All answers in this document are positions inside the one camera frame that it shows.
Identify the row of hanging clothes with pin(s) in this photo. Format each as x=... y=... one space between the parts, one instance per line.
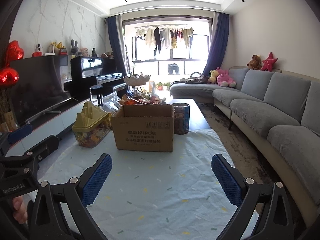
x=162 y=37

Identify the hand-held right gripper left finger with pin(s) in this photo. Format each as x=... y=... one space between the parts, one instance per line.
x=97 y=180

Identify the light blue printed tablecloth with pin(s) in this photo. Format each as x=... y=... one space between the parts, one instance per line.
x=160 y=180

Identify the small red box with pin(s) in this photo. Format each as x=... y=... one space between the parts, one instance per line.
x=63 y=52

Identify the red foil balloon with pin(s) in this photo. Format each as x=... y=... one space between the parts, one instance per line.
x=8 y=76
x=14 y=52

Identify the dried flower bouquet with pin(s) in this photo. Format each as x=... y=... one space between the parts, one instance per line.
x=7 y=115

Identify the small doll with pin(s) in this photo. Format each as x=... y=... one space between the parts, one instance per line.
x=85 y=51

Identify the white tiered snack stand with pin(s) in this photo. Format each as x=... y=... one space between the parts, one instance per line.
x=137 y=80

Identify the red star pillow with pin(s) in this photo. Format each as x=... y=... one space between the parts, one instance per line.
x=268 y=62

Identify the yellow plush toy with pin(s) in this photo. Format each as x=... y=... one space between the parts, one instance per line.
x=213 y=76

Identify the blue curtain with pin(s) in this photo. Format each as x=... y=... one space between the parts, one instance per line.
x=115 y=42
x=217 y=40

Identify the hanging denim shorts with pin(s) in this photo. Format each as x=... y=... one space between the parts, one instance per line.
x=173 y=68

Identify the metal waste bin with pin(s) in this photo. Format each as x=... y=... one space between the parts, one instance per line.
x=181 y=120

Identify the brown plush toy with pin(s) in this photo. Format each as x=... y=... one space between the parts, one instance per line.
x=254 y=62

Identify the pink plush toy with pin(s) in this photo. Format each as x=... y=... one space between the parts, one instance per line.
x=225 y=78

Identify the black upright piano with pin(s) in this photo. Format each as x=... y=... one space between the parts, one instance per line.
x=85 y=67

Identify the grey rabbit figure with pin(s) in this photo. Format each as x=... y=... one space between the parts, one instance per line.
x=74 y=48

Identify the white figure with red base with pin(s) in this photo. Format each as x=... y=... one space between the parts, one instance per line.
x=38 y=50

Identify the flat screen television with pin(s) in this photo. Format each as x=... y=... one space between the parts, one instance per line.
x=37 y=87

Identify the dark metronome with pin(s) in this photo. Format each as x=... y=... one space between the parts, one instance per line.
x=94 y=53

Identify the white tv cabinet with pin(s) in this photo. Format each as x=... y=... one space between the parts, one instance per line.
x=67 y=122

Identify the clear container with yellow lid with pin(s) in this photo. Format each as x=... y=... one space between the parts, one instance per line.
x=87 y=120

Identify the pile of assorted snacks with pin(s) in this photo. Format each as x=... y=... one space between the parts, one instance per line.
x=140 y=100

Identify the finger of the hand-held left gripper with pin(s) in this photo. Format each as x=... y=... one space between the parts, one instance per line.
x=48 y=143
x=21 y=132

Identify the brown items on piano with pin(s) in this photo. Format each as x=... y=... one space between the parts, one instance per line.
x=107 y=55

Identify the person's left hand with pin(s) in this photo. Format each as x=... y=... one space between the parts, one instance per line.
x=20 y=210

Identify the clear plastic bag of snacks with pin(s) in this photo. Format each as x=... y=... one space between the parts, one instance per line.
x=111 y=102

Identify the black piano bench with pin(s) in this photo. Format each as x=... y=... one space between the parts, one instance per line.
x=100 y=87

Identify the dark patterned rug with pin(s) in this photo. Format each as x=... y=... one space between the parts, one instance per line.
x=240 y=140

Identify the gold ornament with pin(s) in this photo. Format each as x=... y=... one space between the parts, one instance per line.
x=58 y=45

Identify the cardboard box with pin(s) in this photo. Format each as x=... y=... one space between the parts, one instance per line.
x=142 y=135

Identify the grey sectional sofa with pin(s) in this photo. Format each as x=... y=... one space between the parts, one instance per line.
x=282 y=90

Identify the small potted plant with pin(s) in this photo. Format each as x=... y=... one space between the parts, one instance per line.
x=159 y=86
x=166 y=85

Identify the patterned handbag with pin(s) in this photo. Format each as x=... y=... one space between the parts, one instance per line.
x=197 y=79

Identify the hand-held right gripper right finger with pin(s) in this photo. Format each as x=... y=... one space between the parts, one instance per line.
x=226 y=180

